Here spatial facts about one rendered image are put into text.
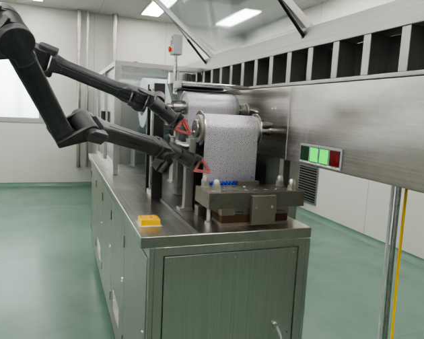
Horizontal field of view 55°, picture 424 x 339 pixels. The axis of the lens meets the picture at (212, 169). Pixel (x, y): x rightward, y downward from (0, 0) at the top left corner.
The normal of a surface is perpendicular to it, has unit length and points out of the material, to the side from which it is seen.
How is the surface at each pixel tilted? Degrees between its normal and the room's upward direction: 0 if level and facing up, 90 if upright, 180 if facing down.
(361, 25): 90
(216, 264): 90
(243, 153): 90
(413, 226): 90
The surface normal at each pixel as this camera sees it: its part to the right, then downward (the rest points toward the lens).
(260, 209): 0.35, 0.14
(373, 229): -0.94, 0.00
